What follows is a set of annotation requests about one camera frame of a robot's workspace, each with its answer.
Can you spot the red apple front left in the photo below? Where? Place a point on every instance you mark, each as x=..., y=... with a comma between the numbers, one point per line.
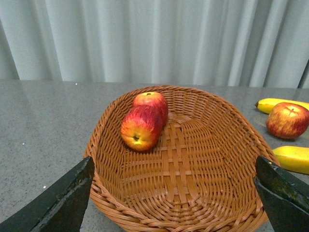
x=141, y=127

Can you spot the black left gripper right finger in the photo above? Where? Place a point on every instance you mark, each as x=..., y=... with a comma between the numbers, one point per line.
x=285, y=198

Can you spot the brown woven wicker basket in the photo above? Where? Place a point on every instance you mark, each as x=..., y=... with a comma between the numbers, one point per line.
x=197, y=178

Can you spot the red apple back left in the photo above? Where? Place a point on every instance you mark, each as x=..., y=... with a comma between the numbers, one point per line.
x=154, y=99

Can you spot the red yellow apple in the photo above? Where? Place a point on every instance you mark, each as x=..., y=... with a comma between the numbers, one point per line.
x=287, y=120

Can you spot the yellow banana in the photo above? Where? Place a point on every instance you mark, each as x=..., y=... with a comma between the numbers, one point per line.
x=267, y=104
x=293, y=158

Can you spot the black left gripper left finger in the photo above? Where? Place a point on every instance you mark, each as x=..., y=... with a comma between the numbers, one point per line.
x=60, y=208

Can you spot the white pleated curtain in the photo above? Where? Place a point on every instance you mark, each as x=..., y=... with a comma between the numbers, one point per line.
x=254, y=43

